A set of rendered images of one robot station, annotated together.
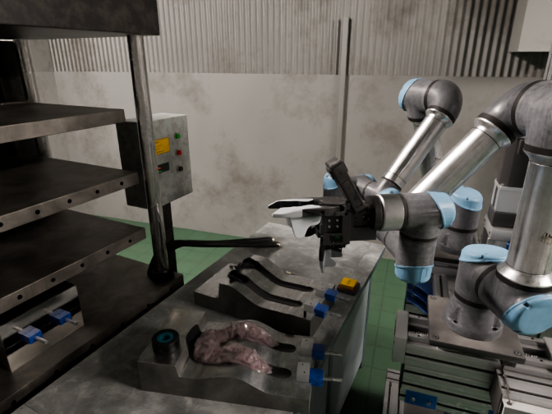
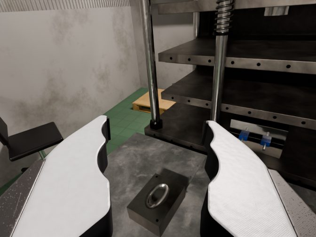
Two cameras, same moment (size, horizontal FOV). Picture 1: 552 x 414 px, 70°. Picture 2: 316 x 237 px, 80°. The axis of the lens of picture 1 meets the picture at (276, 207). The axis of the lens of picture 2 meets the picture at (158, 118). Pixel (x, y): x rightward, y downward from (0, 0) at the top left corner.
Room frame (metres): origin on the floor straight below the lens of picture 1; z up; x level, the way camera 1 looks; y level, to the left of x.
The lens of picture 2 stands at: (0.73, -0.10, 1.52)
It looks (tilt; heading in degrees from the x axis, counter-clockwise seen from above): 30 degrees down; 99
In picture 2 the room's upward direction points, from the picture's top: 5 degrees counter-clockwise
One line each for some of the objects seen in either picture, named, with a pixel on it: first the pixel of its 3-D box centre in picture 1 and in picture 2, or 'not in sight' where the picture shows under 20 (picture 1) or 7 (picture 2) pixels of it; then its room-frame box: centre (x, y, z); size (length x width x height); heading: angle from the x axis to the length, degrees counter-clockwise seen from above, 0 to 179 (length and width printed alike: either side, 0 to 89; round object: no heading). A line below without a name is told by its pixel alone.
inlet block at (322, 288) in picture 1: (333, 296); not in sight; (1.26, -0.22, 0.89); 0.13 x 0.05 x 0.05; 63
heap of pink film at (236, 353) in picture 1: (234, 342); not in sight; (0.99, 0.13, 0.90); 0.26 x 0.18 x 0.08; 80
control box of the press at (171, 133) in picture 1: (167, 258); not in sight; (1.85, 0.57, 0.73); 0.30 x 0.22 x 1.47; 153
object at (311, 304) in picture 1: (324, 311); not in sight; (1.17, -0.17, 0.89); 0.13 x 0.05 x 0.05; 63
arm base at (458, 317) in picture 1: (474, 307); not in sight; (0.91, -0.54, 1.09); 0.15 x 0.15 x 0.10
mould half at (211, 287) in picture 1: (264, 289); not in sight; (1.34, 0.05, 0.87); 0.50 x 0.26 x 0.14; 63
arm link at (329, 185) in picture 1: (334, 189); not in sight; (1.27, -0.20, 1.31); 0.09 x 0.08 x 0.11; 116
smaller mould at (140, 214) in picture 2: not in sight; (157, 201); (0.62, 0.39, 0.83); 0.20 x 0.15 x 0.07; 63
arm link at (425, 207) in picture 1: (421, 212); not in sight; (0.74, -0.30, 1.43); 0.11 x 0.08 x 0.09; 97
